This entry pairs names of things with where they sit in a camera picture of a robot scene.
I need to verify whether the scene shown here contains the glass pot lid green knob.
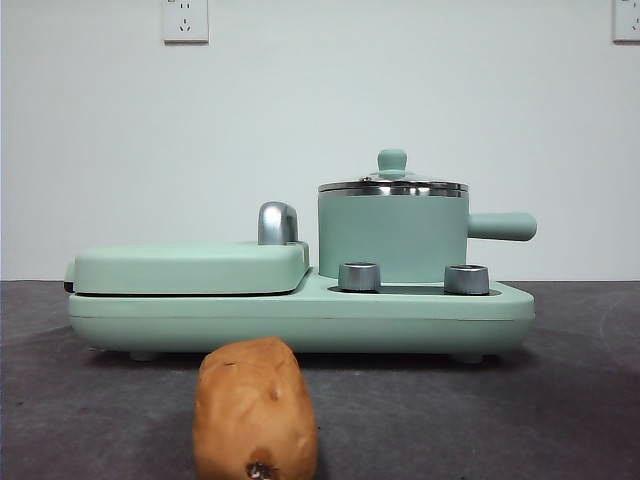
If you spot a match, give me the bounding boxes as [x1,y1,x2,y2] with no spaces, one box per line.
[319,148,469,194]

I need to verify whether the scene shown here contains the brown potato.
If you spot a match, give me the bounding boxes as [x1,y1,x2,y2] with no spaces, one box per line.
[192,335,320,480]

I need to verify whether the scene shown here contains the mint green steamer pot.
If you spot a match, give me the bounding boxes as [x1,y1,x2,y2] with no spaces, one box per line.
[317,183,539,284]

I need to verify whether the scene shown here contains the mint green griddle lid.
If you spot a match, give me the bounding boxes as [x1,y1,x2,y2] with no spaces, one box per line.
[64,239,311,297]

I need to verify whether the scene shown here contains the silver control knob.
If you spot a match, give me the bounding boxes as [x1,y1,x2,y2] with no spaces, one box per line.
[338,261,382,292]
[443,263,490,296]

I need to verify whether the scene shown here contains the mint green breakfast machine base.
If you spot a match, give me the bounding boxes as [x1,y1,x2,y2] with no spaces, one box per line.
[67,264,536,364]

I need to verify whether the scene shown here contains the silver griddle lid handle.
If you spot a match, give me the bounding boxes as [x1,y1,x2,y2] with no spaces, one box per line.
[257,201,301,247]

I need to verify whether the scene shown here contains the white wall socket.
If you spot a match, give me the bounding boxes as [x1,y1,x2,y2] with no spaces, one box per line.
[162,0,210,45]
[612,0,640,44]

